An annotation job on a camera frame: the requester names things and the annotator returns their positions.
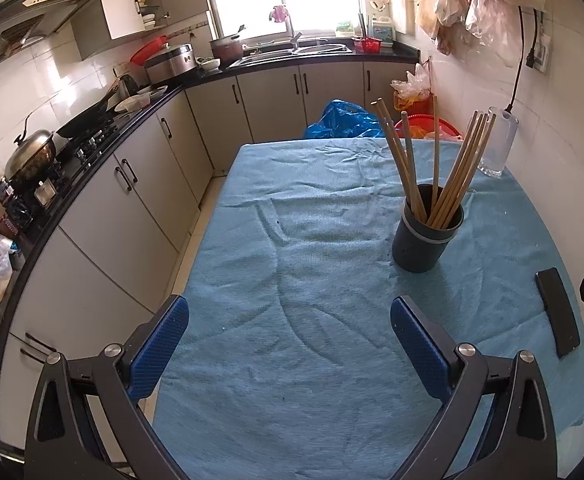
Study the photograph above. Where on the black gas stove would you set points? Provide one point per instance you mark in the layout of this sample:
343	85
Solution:
89	145

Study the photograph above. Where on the red plastic basin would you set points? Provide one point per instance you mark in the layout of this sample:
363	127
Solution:
419	122

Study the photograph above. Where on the clear bag with orange contents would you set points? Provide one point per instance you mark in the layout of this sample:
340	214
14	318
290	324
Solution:
412	87

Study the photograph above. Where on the silver rice cooker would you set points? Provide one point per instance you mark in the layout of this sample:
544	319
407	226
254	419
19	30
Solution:
169	62

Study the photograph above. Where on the red plastic lid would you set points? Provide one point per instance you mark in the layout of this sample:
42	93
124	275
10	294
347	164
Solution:
147	51

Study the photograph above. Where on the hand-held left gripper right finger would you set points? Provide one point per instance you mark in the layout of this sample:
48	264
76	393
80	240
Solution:
422	350

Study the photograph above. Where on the steel kettle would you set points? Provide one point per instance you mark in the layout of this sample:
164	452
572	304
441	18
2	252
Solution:
128	86

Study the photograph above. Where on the range hood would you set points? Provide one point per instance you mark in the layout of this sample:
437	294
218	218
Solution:
37	5

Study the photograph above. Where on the pink cloth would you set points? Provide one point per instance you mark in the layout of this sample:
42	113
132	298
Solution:
279	14

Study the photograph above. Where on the clear glass mug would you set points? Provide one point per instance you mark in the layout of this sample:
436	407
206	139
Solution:
497	145

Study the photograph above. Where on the white detergent bottle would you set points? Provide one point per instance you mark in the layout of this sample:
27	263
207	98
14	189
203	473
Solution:
384	27

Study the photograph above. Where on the small metal box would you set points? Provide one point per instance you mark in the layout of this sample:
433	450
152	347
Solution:
44	192

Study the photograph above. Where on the black frying pan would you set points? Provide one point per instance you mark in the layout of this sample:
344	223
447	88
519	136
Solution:
84	120

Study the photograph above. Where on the brown cooking pot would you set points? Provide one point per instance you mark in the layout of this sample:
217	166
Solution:
227	49

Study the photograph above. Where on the hanging plastic bags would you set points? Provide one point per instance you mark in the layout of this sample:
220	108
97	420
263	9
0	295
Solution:
472	0

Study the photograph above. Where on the black phone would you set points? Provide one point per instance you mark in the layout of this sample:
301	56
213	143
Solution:
558	312

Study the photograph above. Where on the steel sink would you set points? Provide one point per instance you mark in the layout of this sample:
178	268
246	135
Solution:
292	55

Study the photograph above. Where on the beige upper kitchen cabinets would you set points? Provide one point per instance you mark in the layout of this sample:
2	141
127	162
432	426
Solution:
122	10

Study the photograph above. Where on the red plastic basket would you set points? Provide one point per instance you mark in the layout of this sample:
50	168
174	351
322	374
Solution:
367	45

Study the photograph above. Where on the steel faucet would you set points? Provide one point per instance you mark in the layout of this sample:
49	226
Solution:
294	35

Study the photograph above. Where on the white dish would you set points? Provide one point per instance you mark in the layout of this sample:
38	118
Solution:
132	103

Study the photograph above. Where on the blue tablecloth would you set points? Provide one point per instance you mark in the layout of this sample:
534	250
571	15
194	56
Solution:
297	260

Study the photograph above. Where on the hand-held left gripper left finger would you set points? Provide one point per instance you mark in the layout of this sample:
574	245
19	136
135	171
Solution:
159	347

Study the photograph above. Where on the stack of white dishes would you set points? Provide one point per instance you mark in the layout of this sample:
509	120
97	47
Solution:
149	17

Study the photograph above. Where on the black kitchen countertop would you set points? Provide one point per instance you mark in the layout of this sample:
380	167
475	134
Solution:
397	52

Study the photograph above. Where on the light wooden chopstick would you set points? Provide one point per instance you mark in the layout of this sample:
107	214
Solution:
452	165
467	168
458	166
463	167
472	167

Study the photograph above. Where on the blue plastic bag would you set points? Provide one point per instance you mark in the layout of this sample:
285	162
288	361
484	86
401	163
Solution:
344	120

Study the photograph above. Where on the dark grey utensil holder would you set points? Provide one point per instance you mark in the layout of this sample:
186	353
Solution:
417	250

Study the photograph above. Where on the wall power socket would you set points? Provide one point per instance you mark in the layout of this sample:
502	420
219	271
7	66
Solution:
539	45

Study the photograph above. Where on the small white bowl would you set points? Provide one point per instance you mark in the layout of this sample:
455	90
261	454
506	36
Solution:
208	64

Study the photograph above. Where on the steel wok with lid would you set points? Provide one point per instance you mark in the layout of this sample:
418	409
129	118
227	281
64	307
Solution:
32	152

